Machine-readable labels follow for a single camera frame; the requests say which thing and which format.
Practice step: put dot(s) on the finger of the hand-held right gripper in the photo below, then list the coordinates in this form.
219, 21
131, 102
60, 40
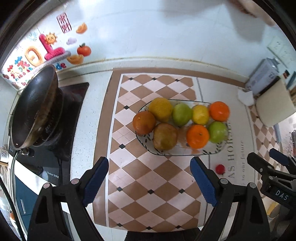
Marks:
281, 157
257, 162

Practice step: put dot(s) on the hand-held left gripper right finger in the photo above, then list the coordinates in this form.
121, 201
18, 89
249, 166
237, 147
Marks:
204, 180

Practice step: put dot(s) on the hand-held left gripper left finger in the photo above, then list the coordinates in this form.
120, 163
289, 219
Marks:
96, 180

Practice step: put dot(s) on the oval floral ceramic plate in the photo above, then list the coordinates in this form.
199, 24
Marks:
182, 148

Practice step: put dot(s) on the bright orange tangerine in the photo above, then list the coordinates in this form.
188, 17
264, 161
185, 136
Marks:
219, 111
198, 136

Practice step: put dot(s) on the green citrus fruit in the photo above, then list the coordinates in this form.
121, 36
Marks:
182, 114
217, 132

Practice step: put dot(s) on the brownish green orange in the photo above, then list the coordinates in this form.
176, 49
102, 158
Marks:
165, 136

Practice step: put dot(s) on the yellow citrus fruit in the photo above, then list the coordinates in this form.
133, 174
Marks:
200, 114
160, 109

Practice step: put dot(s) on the dark reddish orange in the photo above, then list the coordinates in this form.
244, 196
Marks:
143, 122

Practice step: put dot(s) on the small red fruit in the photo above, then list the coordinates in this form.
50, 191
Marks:
220, 169

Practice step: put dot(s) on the cream utensil holder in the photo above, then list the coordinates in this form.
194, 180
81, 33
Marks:
274, 104

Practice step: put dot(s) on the checkered brown table mat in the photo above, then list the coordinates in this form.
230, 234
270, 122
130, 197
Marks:
150, 173

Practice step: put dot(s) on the black gas stove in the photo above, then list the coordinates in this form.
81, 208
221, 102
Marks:
60, 139

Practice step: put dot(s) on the grey spray can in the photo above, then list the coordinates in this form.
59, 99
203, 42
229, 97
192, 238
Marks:
263, 76

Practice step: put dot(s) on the small orange round object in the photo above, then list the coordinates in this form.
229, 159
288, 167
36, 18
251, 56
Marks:
12, 215

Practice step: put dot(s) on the black frying pan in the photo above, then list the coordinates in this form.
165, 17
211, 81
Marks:
34, 109

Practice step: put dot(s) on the white cup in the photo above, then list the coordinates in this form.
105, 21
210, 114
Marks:
3, 155

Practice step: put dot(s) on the white wall power outlet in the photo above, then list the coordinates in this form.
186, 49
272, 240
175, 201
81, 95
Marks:
278, 48

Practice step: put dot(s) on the colourful wall sticker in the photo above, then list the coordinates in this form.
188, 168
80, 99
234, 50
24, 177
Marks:
44, 53

